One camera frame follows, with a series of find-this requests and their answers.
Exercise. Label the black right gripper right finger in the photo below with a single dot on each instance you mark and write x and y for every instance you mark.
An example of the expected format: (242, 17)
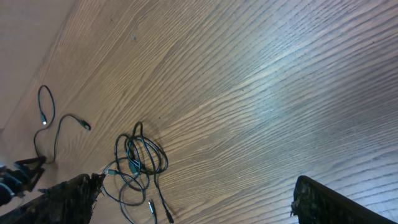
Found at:
(315, 203)

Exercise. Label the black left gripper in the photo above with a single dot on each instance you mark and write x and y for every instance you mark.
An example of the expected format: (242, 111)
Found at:
(14, 182)

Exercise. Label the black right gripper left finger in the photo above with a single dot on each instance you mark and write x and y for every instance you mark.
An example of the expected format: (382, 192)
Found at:
(71, 201)

